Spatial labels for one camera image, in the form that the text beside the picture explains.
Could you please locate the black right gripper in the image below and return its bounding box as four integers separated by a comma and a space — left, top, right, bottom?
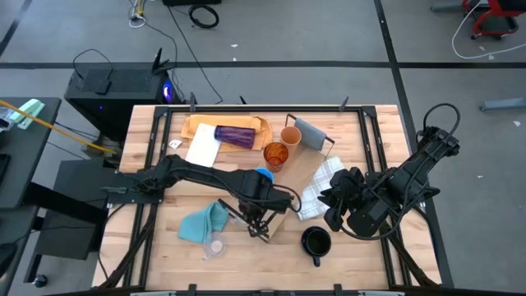
318, 166, 367, 209

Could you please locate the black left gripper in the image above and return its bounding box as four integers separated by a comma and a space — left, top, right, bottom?
240, 184, 295, 243

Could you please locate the blue mug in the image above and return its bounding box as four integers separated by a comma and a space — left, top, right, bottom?
255, 167, 275, 185

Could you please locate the dark speckled enamel mug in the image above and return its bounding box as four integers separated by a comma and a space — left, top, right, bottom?
301, 225, 333, 268

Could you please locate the orange translucent tumbler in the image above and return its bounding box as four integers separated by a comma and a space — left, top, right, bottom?
263, 141, 289, 173

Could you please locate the peach plastic cup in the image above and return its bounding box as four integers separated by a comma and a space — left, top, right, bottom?
279, 125, 303, 154

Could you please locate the purple translucent tumbler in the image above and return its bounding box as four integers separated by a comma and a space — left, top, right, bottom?
213, 125, 257, 150

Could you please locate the white plaid cloth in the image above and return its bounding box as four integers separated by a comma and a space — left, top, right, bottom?
296, 155, 346, 222

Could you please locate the teal cloth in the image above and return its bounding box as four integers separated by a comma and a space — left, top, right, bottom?
177, 201, 230, 245

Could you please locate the grey folded cloth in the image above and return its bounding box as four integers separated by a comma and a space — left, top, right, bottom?
293, 118, 328, 152

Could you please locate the white folded napkin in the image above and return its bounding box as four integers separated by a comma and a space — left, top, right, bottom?
184, 122, 223, 169

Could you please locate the mustard yellow cloth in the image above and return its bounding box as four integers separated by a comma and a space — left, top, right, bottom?
180, 113, 275, 152

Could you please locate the black floor stand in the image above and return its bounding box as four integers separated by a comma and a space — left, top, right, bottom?
24, 159, 108, 284

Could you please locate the black computer tower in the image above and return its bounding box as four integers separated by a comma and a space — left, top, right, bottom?
63, 47, 182, 143

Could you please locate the grey metal floor bar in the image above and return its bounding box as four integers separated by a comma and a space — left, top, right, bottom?
479, 96, 526, 113

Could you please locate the red cart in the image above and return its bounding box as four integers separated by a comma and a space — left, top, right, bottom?
462, 0, 526, 41

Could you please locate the black desk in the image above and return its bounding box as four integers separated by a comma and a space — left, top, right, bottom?
0, 96, 62, 210

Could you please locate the mint green stapler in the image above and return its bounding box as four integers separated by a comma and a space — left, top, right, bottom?
8, 98, 46, 131

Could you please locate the wooden shelf with black frame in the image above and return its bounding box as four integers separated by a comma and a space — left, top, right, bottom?
216, 113, 336, 244

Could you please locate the black metal table frame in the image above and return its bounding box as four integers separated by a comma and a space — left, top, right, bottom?
92, 96, 443, 296

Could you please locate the long black floor cable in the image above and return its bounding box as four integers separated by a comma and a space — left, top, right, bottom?
166, 3, 224, 105

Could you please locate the white floor cable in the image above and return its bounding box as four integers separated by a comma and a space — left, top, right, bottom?
450, 0, 526, 61

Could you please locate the coiled black cable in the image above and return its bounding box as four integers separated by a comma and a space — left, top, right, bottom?
187, 3, 220, 30

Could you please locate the white and yellow cable bundle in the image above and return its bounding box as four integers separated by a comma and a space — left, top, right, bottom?
127, 0, 148, 29

